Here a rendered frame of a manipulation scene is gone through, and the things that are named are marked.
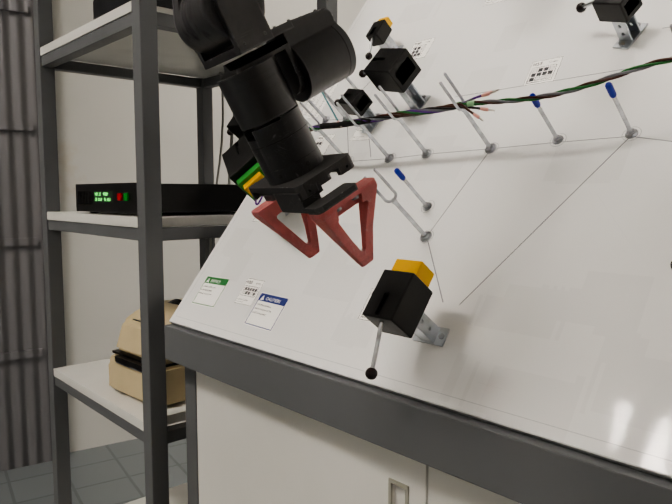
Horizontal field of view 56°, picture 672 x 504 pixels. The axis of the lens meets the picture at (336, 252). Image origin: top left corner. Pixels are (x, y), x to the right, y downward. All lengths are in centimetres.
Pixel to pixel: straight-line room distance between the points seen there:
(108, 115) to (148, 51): 167
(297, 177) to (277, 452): 57
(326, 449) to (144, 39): 79
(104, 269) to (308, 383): 211
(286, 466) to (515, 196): 53
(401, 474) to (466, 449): 16
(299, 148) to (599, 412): 37
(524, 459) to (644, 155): 37
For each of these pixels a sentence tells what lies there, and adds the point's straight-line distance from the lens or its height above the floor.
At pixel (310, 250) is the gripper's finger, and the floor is 105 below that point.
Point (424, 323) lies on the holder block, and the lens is 75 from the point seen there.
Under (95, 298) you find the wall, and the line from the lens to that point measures 292.
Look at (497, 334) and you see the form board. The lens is 74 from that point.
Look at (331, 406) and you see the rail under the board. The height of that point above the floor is 83.
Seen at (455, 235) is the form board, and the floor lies 105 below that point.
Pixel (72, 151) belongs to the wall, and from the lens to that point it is 287.
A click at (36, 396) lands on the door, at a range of 291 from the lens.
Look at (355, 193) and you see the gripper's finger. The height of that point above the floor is 111.
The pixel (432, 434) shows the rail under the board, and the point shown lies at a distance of 74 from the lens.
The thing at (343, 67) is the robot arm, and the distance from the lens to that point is 62.
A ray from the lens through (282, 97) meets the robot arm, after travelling 57.
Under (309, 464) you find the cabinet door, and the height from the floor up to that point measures 71.
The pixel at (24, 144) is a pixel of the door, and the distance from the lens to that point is 280.
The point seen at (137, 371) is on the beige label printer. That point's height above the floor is 73.
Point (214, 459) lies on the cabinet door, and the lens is 122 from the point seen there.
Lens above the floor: 111
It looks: 5 degrees down
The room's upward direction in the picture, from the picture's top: straight up
